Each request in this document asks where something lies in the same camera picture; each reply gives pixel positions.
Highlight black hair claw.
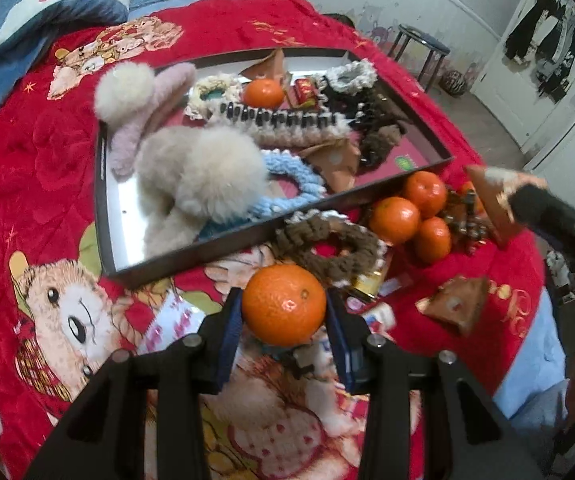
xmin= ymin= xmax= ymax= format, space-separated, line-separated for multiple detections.
xmin=352 ymin=87 xmax=408 ymax=131

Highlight brown triangular snack packet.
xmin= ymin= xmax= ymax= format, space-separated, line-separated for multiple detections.
xmin=244 ymin=49 xmax=288 ymax=86
xmin=466 ymin=164 xmax=548 ymax=248
xmin=415 ymin=275 xmax=491 ymax=337
xmin=297 ymin=137 xmax=361 ymax=193

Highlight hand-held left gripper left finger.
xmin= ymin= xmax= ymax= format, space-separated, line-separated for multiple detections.
xmin=24 ymin=286 xmax=244 ymax=480

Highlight pink white small packet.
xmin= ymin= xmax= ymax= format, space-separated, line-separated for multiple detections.
xmin=380 ymin=277 xmax=411 ymax=297

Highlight brown striped ball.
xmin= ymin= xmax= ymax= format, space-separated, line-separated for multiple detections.
xmin=441 ymin=71 xmax=468 ymax=97

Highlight hanging black clothes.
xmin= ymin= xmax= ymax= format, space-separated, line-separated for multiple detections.
xmin=505 ymin=0 xmax=575 ymax=106

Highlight white fluffy pom-pom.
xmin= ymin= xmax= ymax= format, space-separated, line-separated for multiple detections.
xmin=94 ymin=62 xmax=157 ymax=123

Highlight light blue crochet scrunchie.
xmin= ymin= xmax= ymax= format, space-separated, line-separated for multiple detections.
xmin=200 ymin=149 xmax=328 ymax=238

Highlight brown crochet scrunchie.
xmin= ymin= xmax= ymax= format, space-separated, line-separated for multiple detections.
xmin=274 ymin=209 xmax=391 ymax=283

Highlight white door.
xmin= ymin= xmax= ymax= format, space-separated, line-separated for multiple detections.
xmin=470 ymin=0 xmax=575 ymax=171

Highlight brown beaded hair claw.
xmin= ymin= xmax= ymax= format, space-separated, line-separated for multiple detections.
xmin=445 ymin=187 xmax=498 ymax=253

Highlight long beige black hair clip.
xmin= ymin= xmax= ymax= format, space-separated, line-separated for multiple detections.
xmin=207 ymin=100 xmax=353 ymax=148

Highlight pink fuzzy hair claw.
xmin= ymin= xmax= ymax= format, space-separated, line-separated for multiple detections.
xmin=110 ymin=62 xmax=197 ymax=177

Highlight dark brown scrunchie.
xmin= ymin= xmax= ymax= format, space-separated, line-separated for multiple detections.
xmin=357 ymin=122 xmax=405 ymax=168

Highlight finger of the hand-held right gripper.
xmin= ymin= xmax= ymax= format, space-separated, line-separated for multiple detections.
xmin=510 ymin=182 xmax=575 ymax=242

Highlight small red snack packet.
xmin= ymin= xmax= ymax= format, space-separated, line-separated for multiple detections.
xmin=292 ymin=76 xmax=321 ymax=109

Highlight large beige fluffy hair claw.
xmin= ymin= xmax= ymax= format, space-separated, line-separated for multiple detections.
xmin=134 ymin=125 xmax=270 ymax=261

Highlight black rimmed shallow box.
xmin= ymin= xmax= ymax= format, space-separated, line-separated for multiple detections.
xmin=94 ymin=47 xmax=455 ymax=287

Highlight red printed blanket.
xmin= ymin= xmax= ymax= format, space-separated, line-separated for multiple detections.
xmin=0 ymin=0 xmax=548 ymax=480

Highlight cream crochet scrunchie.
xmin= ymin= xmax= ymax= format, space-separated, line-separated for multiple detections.
xmin=186 ymin=74 xmax=244 ymax=122

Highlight metal stool with blue seat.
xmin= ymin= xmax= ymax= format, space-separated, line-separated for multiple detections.
xmin=390 ymin=24 xmax=452 ymax=93

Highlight gold foil packet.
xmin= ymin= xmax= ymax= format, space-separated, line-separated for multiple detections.
xmin=350 ymin=260 xmax=393 ymax=298

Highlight large orange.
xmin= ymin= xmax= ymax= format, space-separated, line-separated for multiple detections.
xmin=241 ymin=264 xmax=328 ymax=347

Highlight white black crochet scrunchie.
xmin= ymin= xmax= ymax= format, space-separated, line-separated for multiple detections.
xmin=320 ymin=59 xmax=379 ymax=96

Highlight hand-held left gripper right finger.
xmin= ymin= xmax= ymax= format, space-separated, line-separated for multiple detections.
xmin=327 ymin=289 xmax=543 ymax=480

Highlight blue white cartoon pillow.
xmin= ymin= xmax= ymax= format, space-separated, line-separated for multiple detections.
xmin=0 ymin=0 xmax=133 ymax=53

